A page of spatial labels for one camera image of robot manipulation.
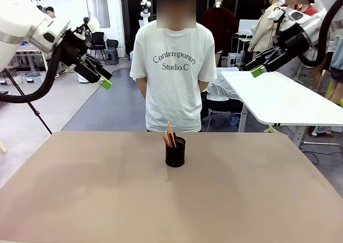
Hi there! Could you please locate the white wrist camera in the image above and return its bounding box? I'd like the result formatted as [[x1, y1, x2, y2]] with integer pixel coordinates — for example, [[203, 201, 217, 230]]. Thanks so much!
[[73, 17, 101, 40], [267, 7, 286, 23]]

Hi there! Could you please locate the mannequin in dark red sweater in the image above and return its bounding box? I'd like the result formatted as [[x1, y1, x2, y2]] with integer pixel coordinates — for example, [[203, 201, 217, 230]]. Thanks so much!
[[200, 0, 239, 67]]

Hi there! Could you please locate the black left arm hose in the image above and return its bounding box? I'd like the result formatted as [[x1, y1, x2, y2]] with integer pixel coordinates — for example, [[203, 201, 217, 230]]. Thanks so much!
[[0, 43, 65, 103]]

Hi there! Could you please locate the person's right forearm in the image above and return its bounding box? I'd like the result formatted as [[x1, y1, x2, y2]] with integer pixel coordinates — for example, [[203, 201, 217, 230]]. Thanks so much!
[[136, 77, 147, 99]]

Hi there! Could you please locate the white table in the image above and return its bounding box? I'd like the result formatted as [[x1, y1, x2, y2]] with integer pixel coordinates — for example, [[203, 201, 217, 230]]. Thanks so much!
[[219, 70, 343, 150]]

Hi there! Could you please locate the person in white T-shirt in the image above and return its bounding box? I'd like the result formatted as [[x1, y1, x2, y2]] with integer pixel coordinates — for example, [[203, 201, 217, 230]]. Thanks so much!
[[130, 0, 218, 133]]

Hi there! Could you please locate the black arm hose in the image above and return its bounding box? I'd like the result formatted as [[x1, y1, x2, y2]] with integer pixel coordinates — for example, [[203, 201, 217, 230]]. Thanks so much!
[[299, 0, 343, 67], [0, 43, 65, 103]]

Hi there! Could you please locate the black right arm hose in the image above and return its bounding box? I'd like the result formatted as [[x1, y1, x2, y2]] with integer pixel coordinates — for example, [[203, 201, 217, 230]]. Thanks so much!
[[299, 0, 343, 67]]

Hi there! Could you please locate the grey stool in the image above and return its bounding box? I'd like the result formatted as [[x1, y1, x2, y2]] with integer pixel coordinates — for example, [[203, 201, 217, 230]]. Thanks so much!
[[104, 49, 120, 66]]

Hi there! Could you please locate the person with black hair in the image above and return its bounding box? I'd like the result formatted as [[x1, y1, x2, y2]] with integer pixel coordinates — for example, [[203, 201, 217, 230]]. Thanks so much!
[[44, 6, 57, 19]]

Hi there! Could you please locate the white board panel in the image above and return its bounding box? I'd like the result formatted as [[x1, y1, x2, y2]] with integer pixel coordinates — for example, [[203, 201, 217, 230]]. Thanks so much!
[[86, 0, 110, 28]]

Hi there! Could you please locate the clear plastic cover sheet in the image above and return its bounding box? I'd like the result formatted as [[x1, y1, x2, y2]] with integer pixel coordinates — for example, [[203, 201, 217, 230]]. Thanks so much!
[[206, 67, 243, 102]]

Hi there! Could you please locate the white box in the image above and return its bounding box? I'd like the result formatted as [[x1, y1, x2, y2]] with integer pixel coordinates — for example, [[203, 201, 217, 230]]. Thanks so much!
[[227, 52, 242, 67]]

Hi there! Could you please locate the yellow pencil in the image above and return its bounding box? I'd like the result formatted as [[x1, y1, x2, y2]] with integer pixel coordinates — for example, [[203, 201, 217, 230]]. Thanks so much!
[[167, 120, 177, 149], [164, 129, 173, 148]]

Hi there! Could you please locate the person in dark shorts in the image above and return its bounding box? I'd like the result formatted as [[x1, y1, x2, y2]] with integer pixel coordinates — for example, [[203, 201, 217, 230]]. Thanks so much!
[[312, 38, 343, 136]]

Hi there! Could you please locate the black office chair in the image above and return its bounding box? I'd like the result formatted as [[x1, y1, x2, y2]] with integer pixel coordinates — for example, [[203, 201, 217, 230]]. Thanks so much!
[[88, 31, 107, 62]]

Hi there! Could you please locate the mannequin in beige jacket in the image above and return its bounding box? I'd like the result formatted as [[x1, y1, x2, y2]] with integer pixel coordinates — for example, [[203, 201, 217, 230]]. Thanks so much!
[[248, 0, 285, 54]]

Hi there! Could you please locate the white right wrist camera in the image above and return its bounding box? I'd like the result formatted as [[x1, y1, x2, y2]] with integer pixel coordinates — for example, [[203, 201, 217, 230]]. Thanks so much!
[[267, 7, 286, 23]]

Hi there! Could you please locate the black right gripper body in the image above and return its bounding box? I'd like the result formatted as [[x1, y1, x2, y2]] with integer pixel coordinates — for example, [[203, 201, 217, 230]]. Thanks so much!
[[256, 31, 311, 72]]

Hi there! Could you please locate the person in red shirt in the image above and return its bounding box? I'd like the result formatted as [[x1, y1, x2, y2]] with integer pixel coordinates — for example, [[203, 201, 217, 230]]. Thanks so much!
[[284, 0, 319, 16]]

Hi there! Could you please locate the white monitor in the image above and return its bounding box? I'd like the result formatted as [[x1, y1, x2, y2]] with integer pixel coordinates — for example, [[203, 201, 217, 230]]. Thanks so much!
[[238, 19, 259, 37]]

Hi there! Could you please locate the black tripod stand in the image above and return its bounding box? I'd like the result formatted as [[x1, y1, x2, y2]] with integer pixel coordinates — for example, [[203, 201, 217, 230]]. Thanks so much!
[[2, 67, 53, 135]]

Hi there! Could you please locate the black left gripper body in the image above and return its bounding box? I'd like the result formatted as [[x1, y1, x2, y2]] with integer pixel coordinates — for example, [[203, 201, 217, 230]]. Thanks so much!
[[63, 36, 105, 85]]

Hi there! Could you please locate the clear plastic bin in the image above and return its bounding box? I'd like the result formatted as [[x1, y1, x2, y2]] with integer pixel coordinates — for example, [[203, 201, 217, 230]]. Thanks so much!
[[20, 72, 46, 85]]

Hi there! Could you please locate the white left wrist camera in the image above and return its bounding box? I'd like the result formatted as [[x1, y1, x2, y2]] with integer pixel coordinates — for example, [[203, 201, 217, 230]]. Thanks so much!
[[73, 17, 101, 40]]

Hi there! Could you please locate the black mesh pen holder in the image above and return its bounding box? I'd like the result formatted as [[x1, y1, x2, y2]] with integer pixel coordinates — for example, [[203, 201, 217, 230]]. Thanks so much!
[[165, 135, 187, 168]]

